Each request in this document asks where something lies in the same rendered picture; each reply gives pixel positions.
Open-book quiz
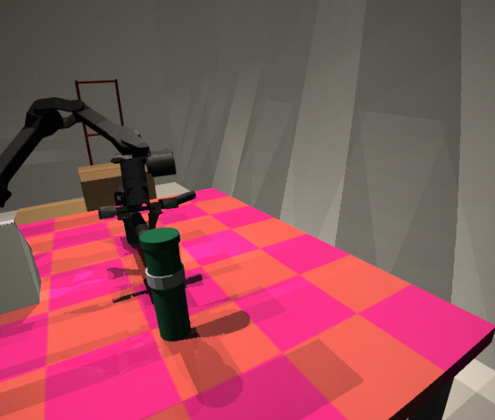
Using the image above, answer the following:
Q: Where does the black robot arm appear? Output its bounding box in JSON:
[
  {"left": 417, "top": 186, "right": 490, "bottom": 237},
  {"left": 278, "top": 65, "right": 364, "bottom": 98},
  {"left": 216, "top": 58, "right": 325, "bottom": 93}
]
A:
[{"left": 0, "top": 97, "right": 177, "bottom": 208}]

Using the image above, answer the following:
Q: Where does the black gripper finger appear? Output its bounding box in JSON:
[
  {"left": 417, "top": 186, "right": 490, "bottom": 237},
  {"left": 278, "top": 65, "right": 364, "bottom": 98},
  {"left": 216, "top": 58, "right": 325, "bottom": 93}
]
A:
[
  {"left": 148, "top": 212, "right": 164, "bottom": 230},
  {"left": 116, "top": 216, "right": 138, "bottom": 244}
]

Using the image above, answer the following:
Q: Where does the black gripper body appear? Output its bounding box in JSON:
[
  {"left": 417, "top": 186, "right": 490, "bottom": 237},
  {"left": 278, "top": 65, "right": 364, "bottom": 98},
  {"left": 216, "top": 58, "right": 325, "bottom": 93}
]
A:
[{"left": 98, "top": 178, "right": 178, "bottom": 220}]

